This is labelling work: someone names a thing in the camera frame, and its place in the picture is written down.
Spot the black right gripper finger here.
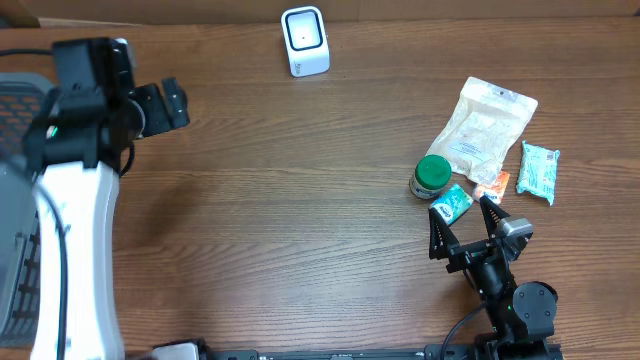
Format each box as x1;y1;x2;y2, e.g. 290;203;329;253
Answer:
479;195;510;238
429;208;459;260

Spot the orange Kleenex tissue pack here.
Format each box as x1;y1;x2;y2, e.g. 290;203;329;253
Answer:
472;171;510;205

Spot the small teal tissue pack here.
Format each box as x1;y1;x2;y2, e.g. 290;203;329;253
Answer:
430;184;474;225

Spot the green wet wipes pack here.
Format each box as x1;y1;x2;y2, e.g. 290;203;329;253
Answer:
516;140;560;206

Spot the green lidded jar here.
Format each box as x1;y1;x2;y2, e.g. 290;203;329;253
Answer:
409;154;452;199

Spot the brown snack packet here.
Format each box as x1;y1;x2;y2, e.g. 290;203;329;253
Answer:
427;77;538;185

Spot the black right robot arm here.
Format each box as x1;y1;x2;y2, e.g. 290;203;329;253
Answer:
425;196;562;360

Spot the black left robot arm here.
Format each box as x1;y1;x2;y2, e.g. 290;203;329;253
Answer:
23;37;190;359

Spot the white barcode scanner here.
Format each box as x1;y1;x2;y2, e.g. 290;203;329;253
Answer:
281;5;331;78

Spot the grey plastic mesh basket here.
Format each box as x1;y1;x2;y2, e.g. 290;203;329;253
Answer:
1;73;51;348

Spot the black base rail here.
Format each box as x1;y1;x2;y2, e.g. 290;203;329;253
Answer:
143;339;564;360

